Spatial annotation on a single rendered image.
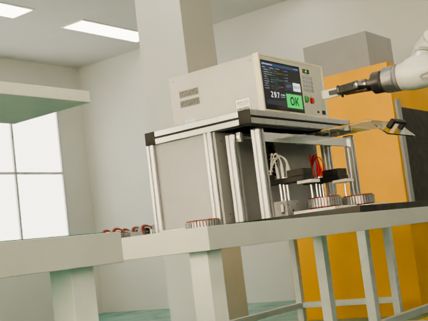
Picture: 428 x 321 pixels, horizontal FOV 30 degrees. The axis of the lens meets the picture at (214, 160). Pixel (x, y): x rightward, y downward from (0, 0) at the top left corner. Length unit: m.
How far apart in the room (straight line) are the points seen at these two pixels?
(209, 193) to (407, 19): 5.99
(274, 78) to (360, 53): 4.07
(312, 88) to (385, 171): 3.43
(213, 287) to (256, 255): 7.48
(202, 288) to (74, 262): 0.52
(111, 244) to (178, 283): 5.55
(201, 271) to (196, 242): 0.07
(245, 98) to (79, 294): 1.51
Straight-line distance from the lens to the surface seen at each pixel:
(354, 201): 2.77
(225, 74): 2.73
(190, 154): 2.65
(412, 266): 6.28
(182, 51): 6.83
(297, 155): 3.00
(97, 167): 10.73
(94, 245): 1.27
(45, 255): 1.20
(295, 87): 2.83
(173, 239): 1.70
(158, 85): 6.96
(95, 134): 10.78
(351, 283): 6.51
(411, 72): 2.66
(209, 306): 1.70
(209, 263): 1.69
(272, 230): 1.84
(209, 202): 2.60
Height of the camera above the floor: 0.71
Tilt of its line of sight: 6 degrees up
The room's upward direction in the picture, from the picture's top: 7 degrees counter-clockwise
